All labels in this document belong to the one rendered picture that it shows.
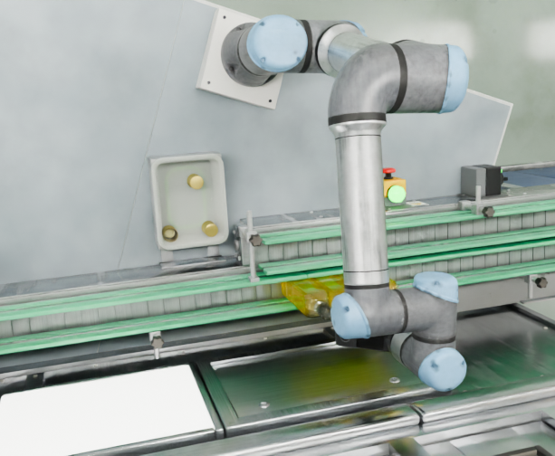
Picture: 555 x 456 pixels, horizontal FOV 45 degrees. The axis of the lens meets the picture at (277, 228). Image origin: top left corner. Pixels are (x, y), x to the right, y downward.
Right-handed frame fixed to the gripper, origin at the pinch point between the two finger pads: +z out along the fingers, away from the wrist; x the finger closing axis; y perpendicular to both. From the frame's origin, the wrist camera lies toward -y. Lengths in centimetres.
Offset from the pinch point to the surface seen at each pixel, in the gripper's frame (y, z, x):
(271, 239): -13.3, 19.8, 12.8
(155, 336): -41.2, 17.2, -7.2
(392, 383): 4.1, -10.4, -12.5
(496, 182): 55, 32, 22
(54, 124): -61, 40, 39
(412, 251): 23.5, 19.9, 7.5
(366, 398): -4.2, -15.8, -12.4
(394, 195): 23.1, 30.1, 20.1
